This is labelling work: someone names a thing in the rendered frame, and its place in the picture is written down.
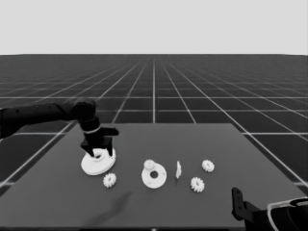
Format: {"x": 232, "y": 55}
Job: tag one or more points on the large thick white disc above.
{"x": 96, "y": 166}

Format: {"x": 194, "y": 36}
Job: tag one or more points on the small white toothed gear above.
{"x": 205, "y": 166}
{"x": 107, "y": 181}
{"x": 194, "y": 185}
{"x": 146, "y": 165}

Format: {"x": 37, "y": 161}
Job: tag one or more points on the white round carrier with pins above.
{"x": 150, "y": 183}

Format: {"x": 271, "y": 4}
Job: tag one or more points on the small thin white T-piece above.
{"x": 178, "y": 170}

